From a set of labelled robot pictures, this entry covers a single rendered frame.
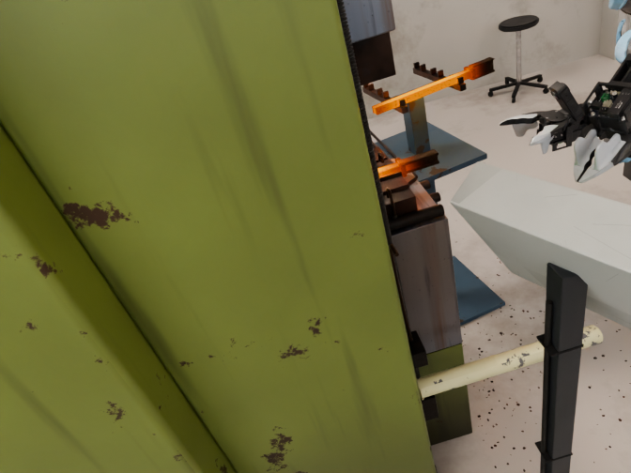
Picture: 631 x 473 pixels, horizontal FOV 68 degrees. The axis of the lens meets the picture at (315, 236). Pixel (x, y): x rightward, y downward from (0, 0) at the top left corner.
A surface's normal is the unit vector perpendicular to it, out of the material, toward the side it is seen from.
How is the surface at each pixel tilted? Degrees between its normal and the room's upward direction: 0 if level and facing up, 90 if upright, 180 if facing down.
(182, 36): 90
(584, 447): 0
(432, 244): 90
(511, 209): 30
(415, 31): 90
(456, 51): 90
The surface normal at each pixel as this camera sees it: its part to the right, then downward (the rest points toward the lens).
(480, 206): -0.61, -0.44
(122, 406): 0.16, 0.53
